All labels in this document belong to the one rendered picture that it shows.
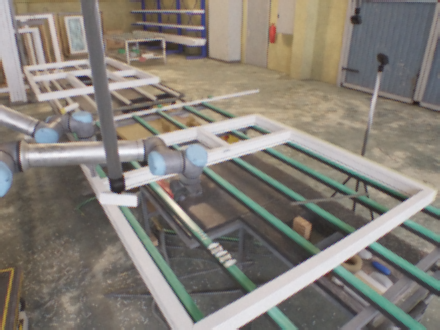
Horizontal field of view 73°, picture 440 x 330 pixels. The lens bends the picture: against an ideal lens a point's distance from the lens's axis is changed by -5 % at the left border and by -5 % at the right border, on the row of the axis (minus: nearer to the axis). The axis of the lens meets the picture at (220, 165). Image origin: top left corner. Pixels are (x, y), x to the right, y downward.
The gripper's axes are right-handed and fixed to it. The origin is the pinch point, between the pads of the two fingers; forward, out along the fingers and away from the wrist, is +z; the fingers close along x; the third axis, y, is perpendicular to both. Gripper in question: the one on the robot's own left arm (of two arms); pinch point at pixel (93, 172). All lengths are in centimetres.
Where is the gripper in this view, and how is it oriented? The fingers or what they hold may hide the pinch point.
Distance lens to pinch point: 182.0
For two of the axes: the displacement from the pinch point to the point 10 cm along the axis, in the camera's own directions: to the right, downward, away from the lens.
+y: 5.5, 3.8, -7.4
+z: 0.0, 8.9, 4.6
